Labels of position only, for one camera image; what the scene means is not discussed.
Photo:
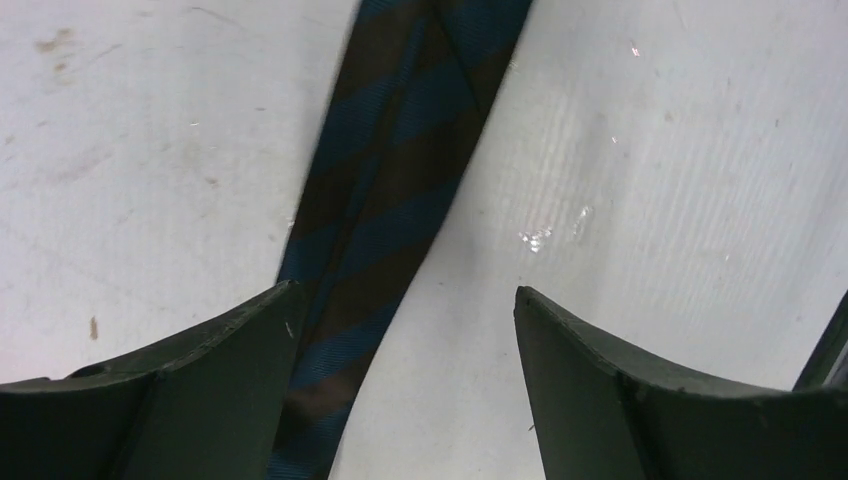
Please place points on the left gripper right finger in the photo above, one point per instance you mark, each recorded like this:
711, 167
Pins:
604, 408

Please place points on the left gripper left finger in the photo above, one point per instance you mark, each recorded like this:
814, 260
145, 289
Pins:
201, 404

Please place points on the navy striped tie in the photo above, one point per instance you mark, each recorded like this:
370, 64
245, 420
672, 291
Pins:
415, 86

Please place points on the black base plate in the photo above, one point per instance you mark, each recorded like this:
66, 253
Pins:
827, 365

